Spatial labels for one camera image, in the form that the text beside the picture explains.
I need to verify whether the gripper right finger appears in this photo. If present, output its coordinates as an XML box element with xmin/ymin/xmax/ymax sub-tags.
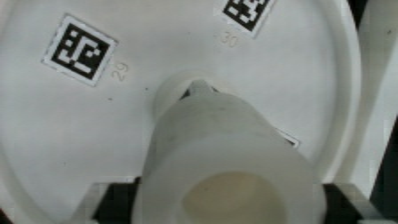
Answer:
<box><xmin>323</xmin><ymin>183</ymin><xmax>386</xmax><ymax>224</ymax></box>

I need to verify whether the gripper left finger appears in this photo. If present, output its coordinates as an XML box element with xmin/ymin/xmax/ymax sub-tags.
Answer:
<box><xmin>69</xmin><ymin>177</ymin><xmax>140</xmax><ymax>224</ymax></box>

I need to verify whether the white cylindrical table leg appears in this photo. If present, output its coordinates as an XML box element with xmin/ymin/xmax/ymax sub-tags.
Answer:
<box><xmin>132</xmin><ymin>80</ymin><xmax>327</xmax><ymax>224</ymax></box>

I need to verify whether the white round table top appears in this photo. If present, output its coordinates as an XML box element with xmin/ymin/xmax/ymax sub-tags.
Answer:
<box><xmin>0</xmin><ymin>0</ymin><xmax>361</xmax><ymax>224</ymax></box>

